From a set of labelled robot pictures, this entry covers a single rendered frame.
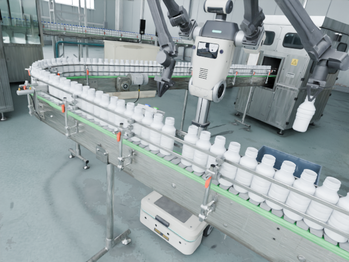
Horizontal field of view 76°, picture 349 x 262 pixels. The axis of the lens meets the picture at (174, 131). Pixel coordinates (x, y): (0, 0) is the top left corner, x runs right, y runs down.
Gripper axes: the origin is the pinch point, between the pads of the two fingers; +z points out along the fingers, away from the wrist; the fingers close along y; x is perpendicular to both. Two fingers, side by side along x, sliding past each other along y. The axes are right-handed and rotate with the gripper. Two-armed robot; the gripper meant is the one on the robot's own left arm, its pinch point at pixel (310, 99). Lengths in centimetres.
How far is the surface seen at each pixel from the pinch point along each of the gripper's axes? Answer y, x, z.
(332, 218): -49, -17, 23
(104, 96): -44, 87, 13
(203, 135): -47, 28, 13
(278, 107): 322, 48, 84
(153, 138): -47, 51, 23
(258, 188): -49, 5, 23
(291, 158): 13.0, -1.4, 36.8
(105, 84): 41, 188, 39
